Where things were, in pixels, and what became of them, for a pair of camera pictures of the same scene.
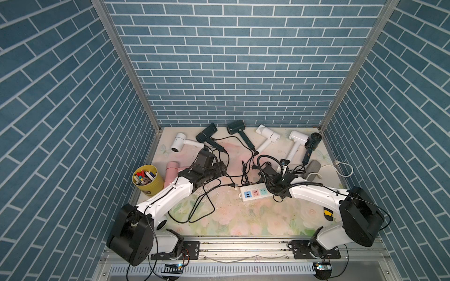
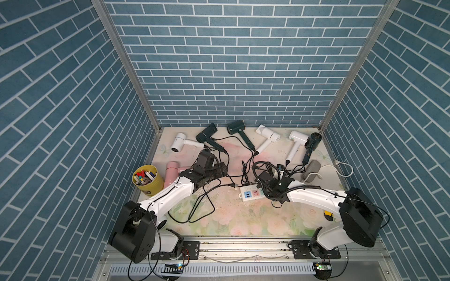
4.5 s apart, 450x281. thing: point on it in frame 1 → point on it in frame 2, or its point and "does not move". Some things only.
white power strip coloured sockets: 254,191 does not move
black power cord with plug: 244,180 → 258,180
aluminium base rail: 360,259 does not move
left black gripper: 220,170 does not move
